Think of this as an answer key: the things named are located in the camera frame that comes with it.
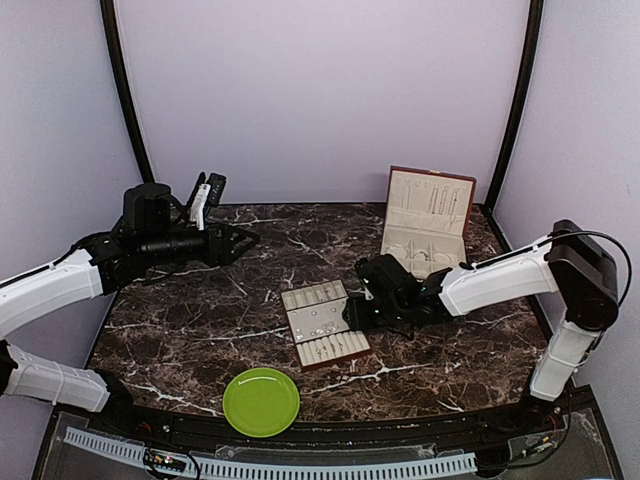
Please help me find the left black frame post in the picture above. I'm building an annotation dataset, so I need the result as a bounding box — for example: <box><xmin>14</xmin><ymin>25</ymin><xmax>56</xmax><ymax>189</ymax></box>
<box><xmin>99</xmin><ymin>0</ymin><xmax>155</xmax><ymax>183</ymax></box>

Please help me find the right black frame post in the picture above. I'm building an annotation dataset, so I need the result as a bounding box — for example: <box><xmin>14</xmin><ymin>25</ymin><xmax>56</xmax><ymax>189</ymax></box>
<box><xmin>483</xmin><ymin>0</ymin><xmax>544</xmax><ymax>216</ymax></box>

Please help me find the jewelry tray brown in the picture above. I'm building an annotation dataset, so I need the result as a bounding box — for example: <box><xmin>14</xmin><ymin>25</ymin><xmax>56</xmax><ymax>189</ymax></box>
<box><xmin>281</xmin><ymin>280</ymin><xmax>371</xmax><ymax>372</ymax></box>

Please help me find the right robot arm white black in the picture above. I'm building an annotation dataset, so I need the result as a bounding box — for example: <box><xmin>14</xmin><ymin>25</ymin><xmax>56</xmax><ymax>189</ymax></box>
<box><xmin>342</xmin><ymin>219</ymin><xmax>630</xmax><ymax>434</ymax></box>

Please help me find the black frame post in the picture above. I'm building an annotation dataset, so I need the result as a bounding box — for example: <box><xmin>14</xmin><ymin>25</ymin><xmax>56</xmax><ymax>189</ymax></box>
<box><xmin>99</xmin><ymin>0</ymin><xmax>155</xmax><ymax>183</ymax></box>
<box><xmin>483</xmin><ymin>0</ymin><xmax>544</xmax><ymax>216</ymax></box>

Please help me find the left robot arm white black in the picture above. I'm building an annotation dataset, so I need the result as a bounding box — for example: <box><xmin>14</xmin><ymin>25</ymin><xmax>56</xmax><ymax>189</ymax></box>
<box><xmin>1</xmin><ymin>174</ymin><xmax>260</xmax><ymax>436</ymax></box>

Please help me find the green plate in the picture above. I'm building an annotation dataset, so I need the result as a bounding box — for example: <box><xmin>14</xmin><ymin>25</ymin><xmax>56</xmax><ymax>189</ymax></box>
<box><xmin>222</xmin><ymin>368</ymin><xmax>300</xmax><ymax>438</ymax></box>

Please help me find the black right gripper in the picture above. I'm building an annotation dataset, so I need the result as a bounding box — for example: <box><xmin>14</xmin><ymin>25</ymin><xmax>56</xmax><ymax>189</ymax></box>
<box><xmin>342</xmin><ymin>295</ymin><xmax>408</xmax><ymax>331</ymax></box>

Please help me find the white slotted cable duct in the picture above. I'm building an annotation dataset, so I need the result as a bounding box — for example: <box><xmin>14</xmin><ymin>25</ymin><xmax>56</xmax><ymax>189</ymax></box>
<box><xmin>63</xmin><ymin>427</ymin><xmax>477</xmax><ymax>479</ymax></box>

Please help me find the open brown jewelry box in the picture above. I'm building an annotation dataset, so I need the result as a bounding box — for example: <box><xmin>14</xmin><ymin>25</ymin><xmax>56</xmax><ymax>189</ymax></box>
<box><xmin>380</xmin><ymin>166</ymin><xmax>476</xmax><ymax>279</ymax></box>

